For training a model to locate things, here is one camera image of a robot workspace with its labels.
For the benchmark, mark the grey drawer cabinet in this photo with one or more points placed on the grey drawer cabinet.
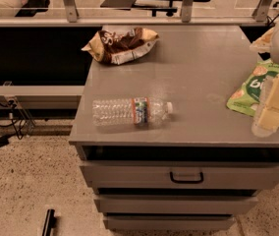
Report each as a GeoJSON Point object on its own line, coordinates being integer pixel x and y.
{"type": "Point", "coordinates": [197, 68]}

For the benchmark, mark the black drawer handle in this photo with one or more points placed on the black drawer handle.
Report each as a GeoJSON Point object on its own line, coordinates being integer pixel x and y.
{"type": "Point", "coordinates": [186, 178]}

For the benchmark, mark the green snack bag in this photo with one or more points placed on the green snack bag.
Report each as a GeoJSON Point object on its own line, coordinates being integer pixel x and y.
{"type": "Point", "coordinates": [255, 89]}

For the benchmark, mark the metal railing frame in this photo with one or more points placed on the metal railing frame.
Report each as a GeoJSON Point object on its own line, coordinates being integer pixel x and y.
{"type": "Point", "coordinates": [214, 12]}

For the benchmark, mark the black floor bracket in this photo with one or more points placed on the black floor bracket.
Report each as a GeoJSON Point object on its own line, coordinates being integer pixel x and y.
{"type": "Point", "coordinates": [49, 222]}

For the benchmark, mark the brown chip bag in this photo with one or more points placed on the brown chip bag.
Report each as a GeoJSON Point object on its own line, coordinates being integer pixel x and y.
{"type": "Point", "coordinates": [110, 47]}

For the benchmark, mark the clear plastic water bottle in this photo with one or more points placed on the clear plastic water bottle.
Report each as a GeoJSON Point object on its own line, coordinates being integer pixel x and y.
{"type": "Point", "coordinates": [136, 111]}

